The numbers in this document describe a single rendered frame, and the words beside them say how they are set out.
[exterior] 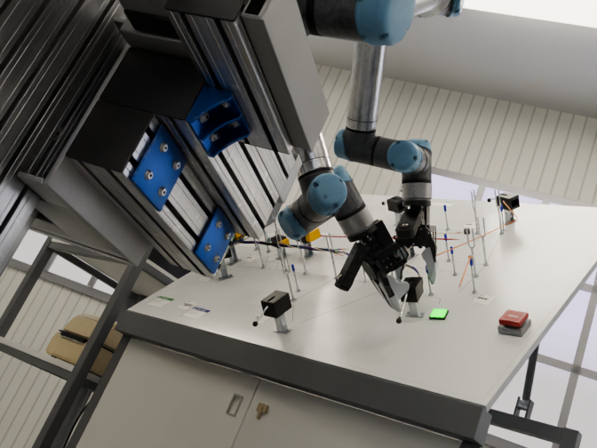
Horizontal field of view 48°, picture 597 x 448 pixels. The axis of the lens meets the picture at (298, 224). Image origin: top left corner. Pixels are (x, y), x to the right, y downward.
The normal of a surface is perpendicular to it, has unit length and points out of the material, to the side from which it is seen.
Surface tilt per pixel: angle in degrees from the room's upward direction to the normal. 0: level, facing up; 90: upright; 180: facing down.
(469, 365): 53
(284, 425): 90
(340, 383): 90
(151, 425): 90
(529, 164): 90
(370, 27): 163
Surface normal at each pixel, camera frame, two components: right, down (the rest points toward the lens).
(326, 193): 0.26, -0.25
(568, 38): -0.38, 0.86
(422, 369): -0.20, -0.92
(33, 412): -0.21, -0.44
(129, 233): 0.90, 0.26
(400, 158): -0.38, -0.04
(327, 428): -0.54, -0.50
